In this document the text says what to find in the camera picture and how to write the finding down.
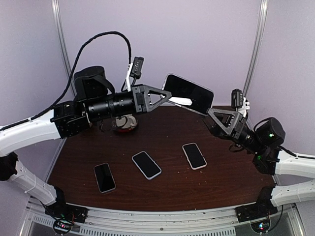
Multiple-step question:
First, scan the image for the black phone white case right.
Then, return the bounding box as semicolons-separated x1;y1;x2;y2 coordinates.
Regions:
182;143;207;170

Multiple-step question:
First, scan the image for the front aluminium rail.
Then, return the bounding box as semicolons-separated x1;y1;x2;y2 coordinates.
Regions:
17;198;306;236

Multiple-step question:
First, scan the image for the cream ceramic mug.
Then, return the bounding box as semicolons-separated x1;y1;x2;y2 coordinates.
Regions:
115;115;138;129

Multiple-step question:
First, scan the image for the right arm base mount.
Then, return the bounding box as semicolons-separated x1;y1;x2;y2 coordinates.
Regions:
235;187;278;234

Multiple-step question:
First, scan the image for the black phone white case middle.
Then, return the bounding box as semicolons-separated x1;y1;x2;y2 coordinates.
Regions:
131;151;162;180

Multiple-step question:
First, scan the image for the right aluminium frame post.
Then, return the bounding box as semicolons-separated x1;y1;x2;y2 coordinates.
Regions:
243;0;269;97

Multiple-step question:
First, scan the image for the red coaster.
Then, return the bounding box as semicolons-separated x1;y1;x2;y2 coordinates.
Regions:
113;125;139;134

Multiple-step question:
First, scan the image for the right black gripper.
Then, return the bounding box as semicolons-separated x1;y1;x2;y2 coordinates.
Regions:
199;107;264;155

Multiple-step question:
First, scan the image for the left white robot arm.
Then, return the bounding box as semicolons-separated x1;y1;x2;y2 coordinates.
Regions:
0;66;172;218

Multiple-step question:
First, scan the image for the left black braided cable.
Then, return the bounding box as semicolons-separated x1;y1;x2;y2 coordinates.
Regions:
0;31;133;131

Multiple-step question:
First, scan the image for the left aluminium frame post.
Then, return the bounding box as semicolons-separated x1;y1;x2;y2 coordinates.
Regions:
51;0;77;96

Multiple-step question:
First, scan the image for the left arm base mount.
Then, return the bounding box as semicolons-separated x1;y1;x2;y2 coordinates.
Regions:
42;187;88;236

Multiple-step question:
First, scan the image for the black phone white case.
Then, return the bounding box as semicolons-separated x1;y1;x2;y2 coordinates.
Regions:
131;151;162;180
182;143;207;170

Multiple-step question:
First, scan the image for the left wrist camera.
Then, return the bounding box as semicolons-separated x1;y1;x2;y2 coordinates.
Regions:
123;57;144;91

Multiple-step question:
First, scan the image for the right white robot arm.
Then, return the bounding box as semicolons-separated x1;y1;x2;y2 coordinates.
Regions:
208;108;315;217

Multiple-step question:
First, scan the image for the aluminium frame post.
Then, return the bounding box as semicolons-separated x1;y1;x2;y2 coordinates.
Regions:
51;0;77;96
243;0;269;97

